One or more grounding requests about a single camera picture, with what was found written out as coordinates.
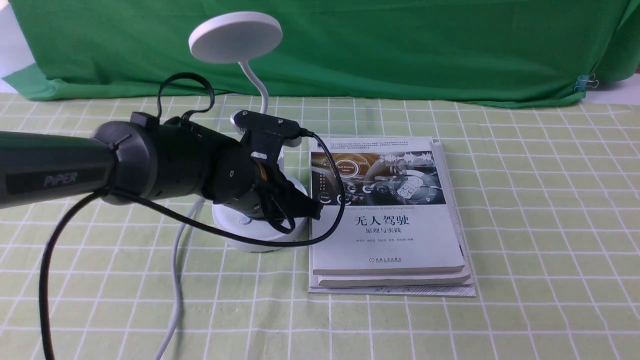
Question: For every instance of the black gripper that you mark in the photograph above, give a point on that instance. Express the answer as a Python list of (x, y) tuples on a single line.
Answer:
[(252, 184)]

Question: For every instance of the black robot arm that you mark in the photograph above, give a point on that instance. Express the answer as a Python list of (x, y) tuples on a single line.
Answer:
[(154, 161)]

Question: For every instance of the white desk lamp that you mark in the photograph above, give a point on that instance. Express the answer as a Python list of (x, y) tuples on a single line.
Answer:
[(241, 37)]

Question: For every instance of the white self-driving textbook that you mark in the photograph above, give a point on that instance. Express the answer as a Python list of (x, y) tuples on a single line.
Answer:
[(385, 205)]

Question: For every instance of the thin bottom booklet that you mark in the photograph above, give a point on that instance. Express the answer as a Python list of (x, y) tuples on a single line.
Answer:
[(400, 291)]

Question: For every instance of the green checked tablecloth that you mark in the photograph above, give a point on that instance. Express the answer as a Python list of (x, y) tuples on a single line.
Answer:
[(549, 203)]

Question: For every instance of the green backdrop cloth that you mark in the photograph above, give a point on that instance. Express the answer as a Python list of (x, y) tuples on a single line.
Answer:
[(504, 53)]

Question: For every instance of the teal binder clip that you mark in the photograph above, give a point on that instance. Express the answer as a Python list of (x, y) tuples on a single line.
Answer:
[(586, 82)]

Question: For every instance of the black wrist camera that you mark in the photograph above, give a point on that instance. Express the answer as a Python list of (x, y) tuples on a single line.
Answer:
[(266, 135)]

